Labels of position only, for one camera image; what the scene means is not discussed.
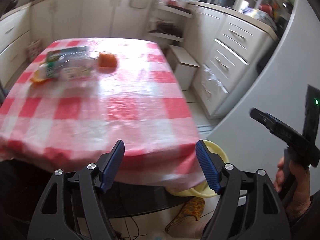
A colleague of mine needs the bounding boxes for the grey refrigerator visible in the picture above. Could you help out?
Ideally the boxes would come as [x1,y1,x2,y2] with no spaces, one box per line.
[208,0,319,179]

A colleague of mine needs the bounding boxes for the white lower cabinets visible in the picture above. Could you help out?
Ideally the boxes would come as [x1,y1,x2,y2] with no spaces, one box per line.
[1,0,154,86]

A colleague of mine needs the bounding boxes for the white drawer cabinet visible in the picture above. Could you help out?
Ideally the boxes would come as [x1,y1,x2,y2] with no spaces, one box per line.
[190,7,278,119]

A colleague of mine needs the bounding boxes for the black frying pan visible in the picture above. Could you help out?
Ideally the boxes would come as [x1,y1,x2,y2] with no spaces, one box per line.
[149,22,183,37]

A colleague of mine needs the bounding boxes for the red white checkered tablecloth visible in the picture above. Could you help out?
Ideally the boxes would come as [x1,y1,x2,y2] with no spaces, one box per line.
[1,38,204,191]

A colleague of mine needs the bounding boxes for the yellow plastic trash bin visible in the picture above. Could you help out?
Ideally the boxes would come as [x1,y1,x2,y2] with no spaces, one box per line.
[166,140,229,198]

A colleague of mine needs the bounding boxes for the person's right hand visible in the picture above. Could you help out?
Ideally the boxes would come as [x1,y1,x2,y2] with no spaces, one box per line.
[274,157,311,219]

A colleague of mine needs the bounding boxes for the yellow patterned slipper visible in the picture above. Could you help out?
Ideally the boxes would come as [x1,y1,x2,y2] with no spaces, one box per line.
[165,197,206,239]

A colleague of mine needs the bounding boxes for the white electric kettle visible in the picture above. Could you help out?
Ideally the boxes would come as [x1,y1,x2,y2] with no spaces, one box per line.
[232,0,257,12]

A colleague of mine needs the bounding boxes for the floral fabric basket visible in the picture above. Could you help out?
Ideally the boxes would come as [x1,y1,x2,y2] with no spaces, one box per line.
[26,40,42,62]

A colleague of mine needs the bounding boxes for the white storage rack shelf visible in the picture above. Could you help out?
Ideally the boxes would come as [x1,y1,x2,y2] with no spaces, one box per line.
[143,4,193,48]

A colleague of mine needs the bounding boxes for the green juice carton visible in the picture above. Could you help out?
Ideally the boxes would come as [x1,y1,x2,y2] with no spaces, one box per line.
[46,46,88,62]

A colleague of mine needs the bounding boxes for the clear plastic bottle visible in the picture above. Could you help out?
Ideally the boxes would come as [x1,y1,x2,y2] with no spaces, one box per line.
[38,52,98,80]

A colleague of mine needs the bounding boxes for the small white step stool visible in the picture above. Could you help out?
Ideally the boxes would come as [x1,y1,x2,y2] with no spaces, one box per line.
[166,45,200,90]

